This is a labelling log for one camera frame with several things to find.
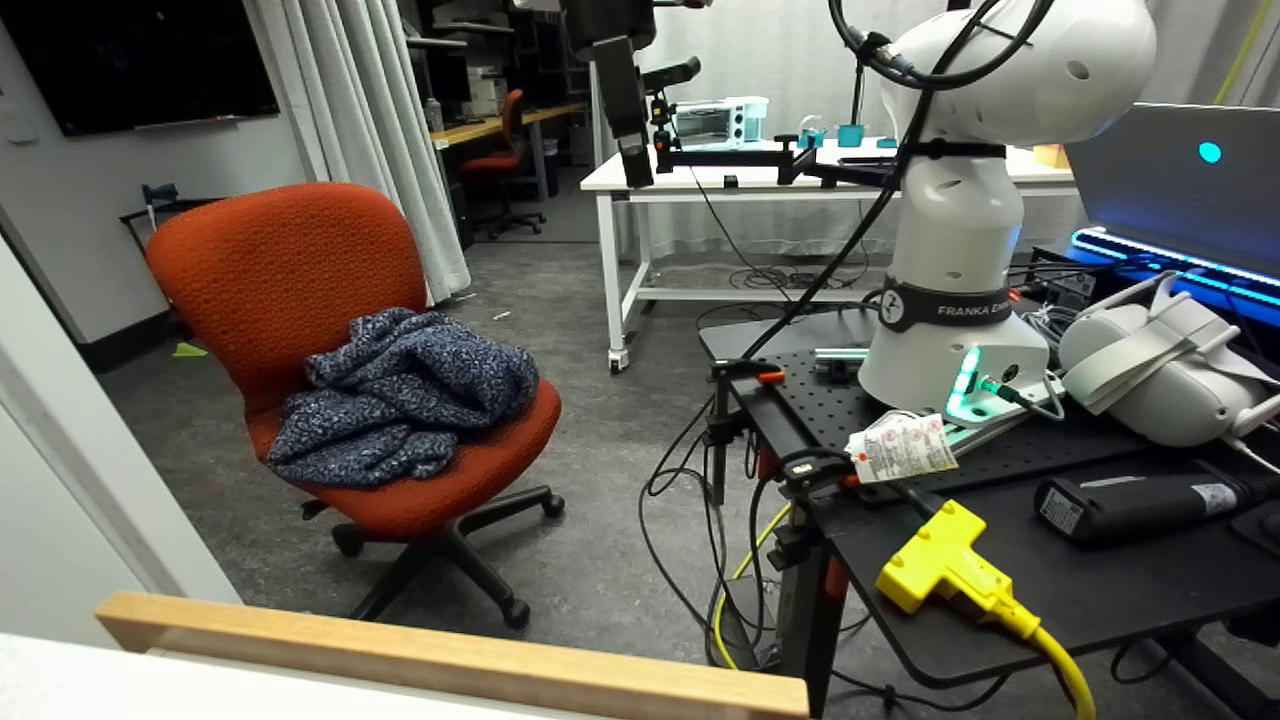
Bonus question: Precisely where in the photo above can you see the black floor cable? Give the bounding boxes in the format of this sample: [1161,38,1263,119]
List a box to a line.
[636,384,834,705]

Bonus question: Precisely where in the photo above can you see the black handheld device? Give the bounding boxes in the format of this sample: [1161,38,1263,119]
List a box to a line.
[1031,464,1253,549]

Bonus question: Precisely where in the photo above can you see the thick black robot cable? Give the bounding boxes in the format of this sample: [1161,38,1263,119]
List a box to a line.
[741,0,1058,371]

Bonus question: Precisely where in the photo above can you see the small orange background chair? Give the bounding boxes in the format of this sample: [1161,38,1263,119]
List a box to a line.
[455,84,550,239]

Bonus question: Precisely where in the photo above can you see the open laptop blue glow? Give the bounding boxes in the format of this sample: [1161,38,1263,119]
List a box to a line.
[1063,101,1280,334]

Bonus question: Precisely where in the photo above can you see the wooden drawer with metal handle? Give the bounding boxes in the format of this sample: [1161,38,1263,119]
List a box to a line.
[93,587,816,720]

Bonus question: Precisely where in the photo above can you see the white VR headset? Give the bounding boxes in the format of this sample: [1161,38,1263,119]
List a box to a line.
[1055,275,1280,454]

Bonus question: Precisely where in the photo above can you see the white lab table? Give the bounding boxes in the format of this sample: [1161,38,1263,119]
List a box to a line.
[575,130,1086,382]

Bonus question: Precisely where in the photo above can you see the black cart table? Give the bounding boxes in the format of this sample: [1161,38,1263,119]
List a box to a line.
[796,421,1280,702]

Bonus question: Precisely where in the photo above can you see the white power strip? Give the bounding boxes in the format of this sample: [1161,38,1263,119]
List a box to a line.
[844,410,964,490]

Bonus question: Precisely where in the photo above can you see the wooden background desk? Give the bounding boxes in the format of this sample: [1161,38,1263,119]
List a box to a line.
[429,101,592,156]

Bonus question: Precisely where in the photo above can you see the blue knitted blanket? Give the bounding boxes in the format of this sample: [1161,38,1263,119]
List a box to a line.
[262,304,544,494]

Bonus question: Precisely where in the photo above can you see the teal bench instrument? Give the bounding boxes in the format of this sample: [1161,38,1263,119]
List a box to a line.
[666,91,777,150]

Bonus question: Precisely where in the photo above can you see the thin yellow cable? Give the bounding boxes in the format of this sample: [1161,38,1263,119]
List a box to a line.
[705,495,804,674]

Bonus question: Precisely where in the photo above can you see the black camera arm stand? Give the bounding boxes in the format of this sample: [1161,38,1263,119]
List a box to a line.
[589,34,891,191]

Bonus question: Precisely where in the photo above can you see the black wall screen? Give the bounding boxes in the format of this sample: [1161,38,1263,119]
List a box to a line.
[0,0,283,142]

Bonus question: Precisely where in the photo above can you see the black perforated breadboard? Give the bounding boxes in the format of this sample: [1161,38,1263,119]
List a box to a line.
[695,307,1070,464]

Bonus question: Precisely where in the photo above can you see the white folding partition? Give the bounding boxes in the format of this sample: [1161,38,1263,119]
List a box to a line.
[245,0,481,307]

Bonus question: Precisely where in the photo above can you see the orange office chair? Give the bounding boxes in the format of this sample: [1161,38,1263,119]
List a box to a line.
[140,182,573,637]

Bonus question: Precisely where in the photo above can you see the yellow power plug block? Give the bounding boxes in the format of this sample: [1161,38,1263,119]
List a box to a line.
[872,495,1099,720]

